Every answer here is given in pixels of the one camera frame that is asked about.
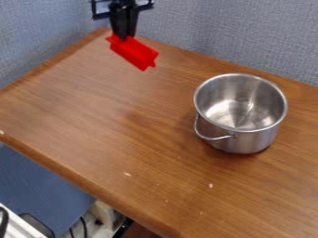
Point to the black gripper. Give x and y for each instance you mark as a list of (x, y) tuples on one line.
[(111, 8)]

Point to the red plastic block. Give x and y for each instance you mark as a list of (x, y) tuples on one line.
[(135, 52)]

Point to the stainless steel pot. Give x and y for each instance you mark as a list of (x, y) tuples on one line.
[(240, 108)]

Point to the white equipment under table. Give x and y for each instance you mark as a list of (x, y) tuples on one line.
[(100, 222)]

